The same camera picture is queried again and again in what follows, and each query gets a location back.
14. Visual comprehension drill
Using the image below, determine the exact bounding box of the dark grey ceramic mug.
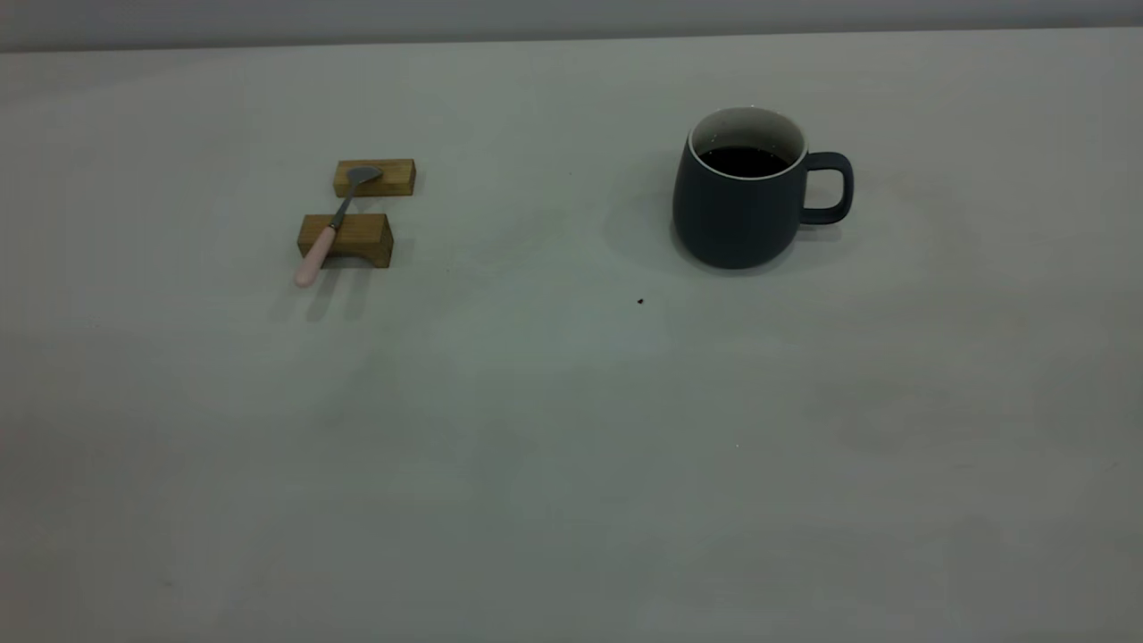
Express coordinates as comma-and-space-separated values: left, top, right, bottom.
672, 106, 855, 271

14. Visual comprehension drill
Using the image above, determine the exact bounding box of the metal spoon with pink handle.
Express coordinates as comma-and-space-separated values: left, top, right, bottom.
295, 165, 385, 288

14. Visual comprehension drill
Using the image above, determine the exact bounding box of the dark coffee liquid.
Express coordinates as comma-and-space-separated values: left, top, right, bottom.
698, 146, 792, 179

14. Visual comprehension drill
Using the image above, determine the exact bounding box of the arched wooden block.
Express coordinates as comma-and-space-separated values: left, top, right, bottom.
297, 213, 395, 270

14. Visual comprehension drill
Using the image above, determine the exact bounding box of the rectangular wooden block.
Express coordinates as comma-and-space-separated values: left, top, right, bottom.
333, 158, 417, 198

